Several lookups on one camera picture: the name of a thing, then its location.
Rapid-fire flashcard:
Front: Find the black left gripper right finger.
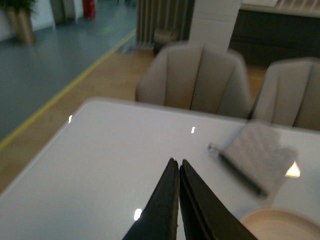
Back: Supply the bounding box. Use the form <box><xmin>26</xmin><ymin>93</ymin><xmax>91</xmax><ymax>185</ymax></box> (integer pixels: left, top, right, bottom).
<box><xmin>179</xmin><ymin>159</ymin><xmax>256</xmax><ymax>240</ymax></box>

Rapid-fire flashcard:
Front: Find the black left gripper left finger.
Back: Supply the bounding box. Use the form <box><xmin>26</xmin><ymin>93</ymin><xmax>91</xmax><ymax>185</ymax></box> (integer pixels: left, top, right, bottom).
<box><xmin>124</xmin><ymin>158</ymin><xmax>180</xmax><ymax>240</ymax></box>

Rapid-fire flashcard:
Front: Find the beige round plate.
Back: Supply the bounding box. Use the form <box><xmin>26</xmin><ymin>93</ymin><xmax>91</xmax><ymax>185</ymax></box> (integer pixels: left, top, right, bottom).
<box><xmin>241</xmin><ymin>208</ymin><xmax>320</xmax><ymax>240</ymax></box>

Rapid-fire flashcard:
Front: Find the grey quilted oven mitt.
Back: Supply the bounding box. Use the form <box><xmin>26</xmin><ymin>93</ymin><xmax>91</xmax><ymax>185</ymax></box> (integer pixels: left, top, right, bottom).
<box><xmin>207</xmin><ymin>120</ymin><xmax>298</xmax><ymax>198</ymax></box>

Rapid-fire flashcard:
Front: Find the beige left chair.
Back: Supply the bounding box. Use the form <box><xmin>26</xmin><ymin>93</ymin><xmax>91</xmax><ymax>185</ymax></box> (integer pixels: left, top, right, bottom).
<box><xmin>135</xmin><ymin>42</ymin><xmax>253</xmax><ymax>119</ymax></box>

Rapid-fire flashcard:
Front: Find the beige chair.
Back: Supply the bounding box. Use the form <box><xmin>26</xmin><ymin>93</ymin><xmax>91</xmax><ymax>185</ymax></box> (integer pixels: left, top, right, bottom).
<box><xmin>135</xmin><ymin>42</ymin><xmax>253</xmax><ymax>119</ymax></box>
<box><xmin>251</xmin><ymin>57</ymin><xmax>320</xmax><ymax>131</ymax></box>

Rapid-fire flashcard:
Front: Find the beige right chair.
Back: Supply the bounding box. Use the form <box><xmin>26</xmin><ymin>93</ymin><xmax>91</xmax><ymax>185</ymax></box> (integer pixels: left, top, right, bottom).
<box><xmin>251</xmin><ymin>57</ymin><xmax>320</xmax><ymax>131</ymax></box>

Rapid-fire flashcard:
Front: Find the woven laundry basket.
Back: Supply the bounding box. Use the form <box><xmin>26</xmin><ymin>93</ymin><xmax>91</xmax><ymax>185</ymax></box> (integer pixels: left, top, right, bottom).
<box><xmin>153</xmin><ymin>27</ymin><xmax>178</xmax><ymax>55</ymax></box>

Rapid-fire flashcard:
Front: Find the dark grey kitchen counter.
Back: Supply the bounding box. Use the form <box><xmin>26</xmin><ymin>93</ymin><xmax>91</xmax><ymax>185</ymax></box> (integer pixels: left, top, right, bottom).
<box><xmin>229</xmin><ymin>0</ymin><xmax>320</xmax><ymax>66</ymax></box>

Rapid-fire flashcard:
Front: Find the white drawer cabinet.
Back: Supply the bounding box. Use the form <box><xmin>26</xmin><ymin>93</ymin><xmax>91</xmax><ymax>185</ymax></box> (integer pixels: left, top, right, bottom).
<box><xmin>189</xmin><ymin>0</ymin><xmax>242</xmax><ymax>50</ymax></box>

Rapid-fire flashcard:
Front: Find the grey pleated curtain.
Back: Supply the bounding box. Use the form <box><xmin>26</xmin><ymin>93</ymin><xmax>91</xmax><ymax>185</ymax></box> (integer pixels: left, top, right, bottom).
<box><xmin>135</xmin><ymin>0</ymin><xmax>195</xmax><ymax>49</ymax></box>

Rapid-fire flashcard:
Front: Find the red fire cabinet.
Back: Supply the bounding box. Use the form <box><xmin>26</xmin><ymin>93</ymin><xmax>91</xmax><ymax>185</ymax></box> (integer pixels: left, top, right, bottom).
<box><xmin>82</xmin><ymin>0</ymin><xmax>96</xmax><ymax>20</ymax></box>

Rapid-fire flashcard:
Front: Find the green potted plant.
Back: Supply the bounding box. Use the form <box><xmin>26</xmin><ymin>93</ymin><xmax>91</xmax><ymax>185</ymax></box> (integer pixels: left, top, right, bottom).
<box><xmin>0</xmin><ymin>0</ymin><xmax>37</xmax><ymax>14</ymax></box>

